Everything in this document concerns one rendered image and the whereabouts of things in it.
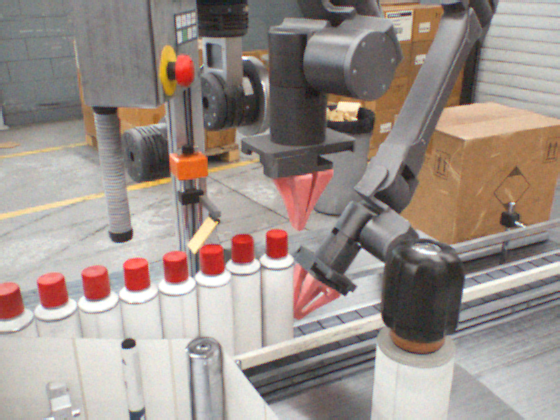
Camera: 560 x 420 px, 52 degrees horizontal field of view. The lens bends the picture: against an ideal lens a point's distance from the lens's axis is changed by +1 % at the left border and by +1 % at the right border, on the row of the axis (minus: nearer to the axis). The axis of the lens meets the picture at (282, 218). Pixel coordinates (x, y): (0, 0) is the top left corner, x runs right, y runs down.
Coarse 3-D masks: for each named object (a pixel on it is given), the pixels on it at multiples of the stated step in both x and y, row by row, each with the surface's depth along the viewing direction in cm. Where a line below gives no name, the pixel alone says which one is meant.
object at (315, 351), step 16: (544, 256) 121; (496, 272) 115; (512, 272) 115; (464, 288) 109; (512, 288) 109; (528, 288) 109; (464, 304) 104; (480, 304) 105; (320, 320) 99; (336, 320) 99; (352, 320) 99; (352, 336) 95; (368, 336) 95; (304, 352) 91; (320, 352) 91; (256, 368) 87; (272, 368) 88
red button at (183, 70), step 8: (184, 56) 68; (168, 64) 69; (176, 64) 68; (184, 64) 68; (192, 64) 69; (168, 72) 69; (176, 72) 68; (184, 72) 68; (192, 72) 69; (176, 80) 69; (184, 80) 68; (192, 80) 70
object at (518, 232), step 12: (516, 228) 114; (528, 228) 115; (540, 228) 116; (552, 228) 118; (480, 240) 110; (492, 240) 111; (504, 240) 112; (456, 252) 107; (384, 264) 101; (348, 276) 98; (360, 276) 99; (300, 288) 94
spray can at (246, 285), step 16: (240, 240) 82; (240, 256) 82; (240, 272) 82; (256, 272) 83; (240, 288) 83; (256, 288) 84; (240, 304) 84; (256, 304) 85; (240, 320) 85; (256, 320) 86; (240, 336) 86; (256, 336) 87; (240, 352) 87
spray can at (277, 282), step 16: (272, 240) 83; (272, 256) 84; (288, 256) 85; (272, 272) 84; (288, 272) 84; (272, 288) 85; (288, 288) 85; (272, 304) 86; (288, 304) 87; (272, 320) 87; (288, 320) 88; (272, 336) 88; (288, 336) 89
